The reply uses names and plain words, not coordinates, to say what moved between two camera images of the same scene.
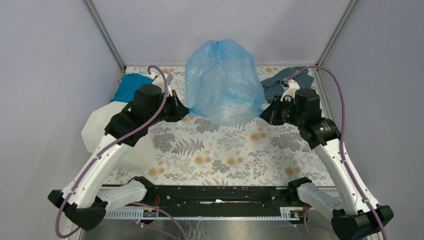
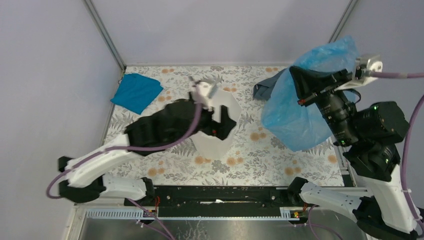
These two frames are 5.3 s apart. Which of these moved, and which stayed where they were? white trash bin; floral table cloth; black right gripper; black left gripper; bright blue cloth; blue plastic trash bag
Moved: blue plastic trash bag; black left gripper; black right gripper; white trash bin
Stayed: floral table cloth; bright blue cloth
